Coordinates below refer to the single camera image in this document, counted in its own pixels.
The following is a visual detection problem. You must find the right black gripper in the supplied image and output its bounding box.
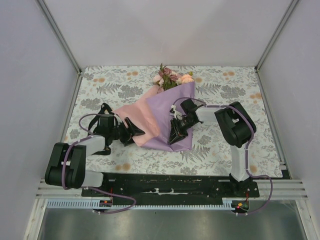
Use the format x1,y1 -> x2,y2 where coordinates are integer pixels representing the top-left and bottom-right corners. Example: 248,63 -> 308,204
168,116 -> 197,145

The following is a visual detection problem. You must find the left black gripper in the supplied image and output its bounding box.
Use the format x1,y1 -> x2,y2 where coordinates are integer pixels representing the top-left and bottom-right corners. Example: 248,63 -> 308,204
109,117 -> 145,147

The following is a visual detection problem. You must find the black ribbon with gold text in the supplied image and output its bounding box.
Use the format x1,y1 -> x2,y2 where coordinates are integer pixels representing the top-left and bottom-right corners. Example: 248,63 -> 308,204
88,103 -> 119,156

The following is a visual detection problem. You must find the dark pink fake flower stem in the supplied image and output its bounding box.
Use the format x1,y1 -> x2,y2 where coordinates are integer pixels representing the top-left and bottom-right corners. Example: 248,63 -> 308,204
156,63 -> 181,91

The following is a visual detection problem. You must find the cream rose fake flower stem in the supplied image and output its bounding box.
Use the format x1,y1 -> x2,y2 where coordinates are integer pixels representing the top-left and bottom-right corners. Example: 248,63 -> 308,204
179,73 -> 194,84

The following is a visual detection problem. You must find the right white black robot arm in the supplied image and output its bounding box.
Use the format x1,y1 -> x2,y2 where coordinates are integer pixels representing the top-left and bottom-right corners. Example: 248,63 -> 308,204
167,97 -> 257,197

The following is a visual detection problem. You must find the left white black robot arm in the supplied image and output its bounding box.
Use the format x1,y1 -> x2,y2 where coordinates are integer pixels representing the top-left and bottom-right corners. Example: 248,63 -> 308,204
44,113 -> 145,197

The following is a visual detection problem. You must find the floral patterned table mat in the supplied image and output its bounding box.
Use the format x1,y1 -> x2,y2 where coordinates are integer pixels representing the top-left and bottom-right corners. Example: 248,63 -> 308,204
64,66 -> 283,178

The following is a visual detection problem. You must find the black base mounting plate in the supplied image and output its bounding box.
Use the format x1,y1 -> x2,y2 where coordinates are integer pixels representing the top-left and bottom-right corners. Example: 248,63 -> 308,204
81,173 -> 260,205

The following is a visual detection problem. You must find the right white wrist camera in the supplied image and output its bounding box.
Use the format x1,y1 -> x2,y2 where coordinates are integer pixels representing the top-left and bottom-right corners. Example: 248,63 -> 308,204
169,105 -> 182,120

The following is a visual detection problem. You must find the white slotted cable duct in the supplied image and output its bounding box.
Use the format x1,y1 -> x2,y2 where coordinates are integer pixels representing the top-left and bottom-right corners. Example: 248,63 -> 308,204
47,199 -> 250,211

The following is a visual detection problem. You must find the aluminium frame rail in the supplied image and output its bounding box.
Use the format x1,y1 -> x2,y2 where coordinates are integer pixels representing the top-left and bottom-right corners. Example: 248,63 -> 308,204
35,179 -> 308,200

